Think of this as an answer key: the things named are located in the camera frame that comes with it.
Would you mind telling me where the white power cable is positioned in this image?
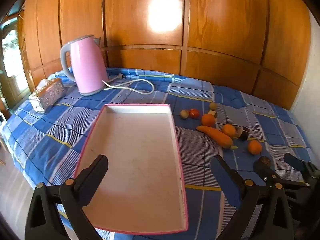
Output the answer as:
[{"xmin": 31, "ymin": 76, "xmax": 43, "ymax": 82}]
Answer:
[{"xmin": 102, "ymin": 74, "xmax": 155, "ymax": 95}]

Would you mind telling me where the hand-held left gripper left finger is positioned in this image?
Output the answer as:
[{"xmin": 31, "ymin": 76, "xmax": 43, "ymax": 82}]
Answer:
[{"xmin": 24, "ymin": 154, "xmax": 109, "ymax": 240}]

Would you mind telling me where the orange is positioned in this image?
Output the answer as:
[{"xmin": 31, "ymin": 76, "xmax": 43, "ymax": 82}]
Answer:
[
  {"xmin": 248, "ymin": 139, "xmax": 263, "ymax": 155},
  {"xmin": 201, "ymin": 114, "xmax": 216, "ymax": 127},
  {"xmin": 222, "ymin": 124, "xmax": 236, "ymax": 138}
]

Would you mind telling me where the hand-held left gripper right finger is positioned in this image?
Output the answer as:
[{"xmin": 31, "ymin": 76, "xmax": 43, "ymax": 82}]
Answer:
[{"xmin": 210, "ymin": 155, "xmax": 294, "ymax": 240}]

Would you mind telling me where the glass window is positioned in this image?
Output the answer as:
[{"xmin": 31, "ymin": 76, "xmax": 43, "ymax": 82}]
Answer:
[{"xmin": 0, "ymin": 17, "xmax": 30, "ymax": 110}]

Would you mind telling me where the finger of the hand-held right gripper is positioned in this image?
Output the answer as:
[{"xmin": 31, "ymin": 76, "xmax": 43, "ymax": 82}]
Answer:
[
  {"xmin": 253, "ymin": 160, "xmax": 312, "ymax": 193},
  {"xmin": 284, "ymin": 152, "xmax": 320, "ymax": 180}
]

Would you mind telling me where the pink electric kettle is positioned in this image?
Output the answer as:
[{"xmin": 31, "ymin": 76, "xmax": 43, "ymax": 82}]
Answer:
[{"xmin": 60, "ymin": 35, "xmax": 108, "ymax": 96}]

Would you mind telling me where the carrot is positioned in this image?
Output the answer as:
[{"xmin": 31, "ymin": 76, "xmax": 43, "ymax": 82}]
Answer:
[{"xmin": 195, "ymin": 125, "xmax": 239, "ymax": 151}]

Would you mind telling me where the wooden wardrobe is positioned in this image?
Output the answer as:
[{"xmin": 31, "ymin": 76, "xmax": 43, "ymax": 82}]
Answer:
[{"xmin": 17, "ymin": 0, "xmax": 312, "ymax": 110}]

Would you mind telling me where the dark cylinder piece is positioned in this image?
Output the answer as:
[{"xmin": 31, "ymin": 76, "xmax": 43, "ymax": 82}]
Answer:
[{"xmin": 236, "ymin": 126, "xmax": 251, "ymax": 141}]

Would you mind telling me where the blue plaid blanket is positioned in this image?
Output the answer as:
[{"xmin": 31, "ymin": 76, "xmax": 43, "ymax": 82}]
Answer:
[{"xmin": 5, "ymin": 67, "xmax": 315, "ymax": 240}]

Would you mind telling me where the silver tissue box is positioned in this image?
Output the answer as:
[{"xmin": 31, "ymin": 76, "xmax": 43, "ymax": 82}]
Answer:
[{"xmin": 29, "ymin": 78, "xmax": 66, "ymax": 113}]

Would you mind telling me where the pink rimmed white tray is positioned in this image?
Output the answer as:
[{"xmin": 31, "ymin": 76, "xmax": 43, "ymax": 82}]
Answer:
[{"xmin": 74, "ymin": 103, "xmax": 188, "ymax": 235}]

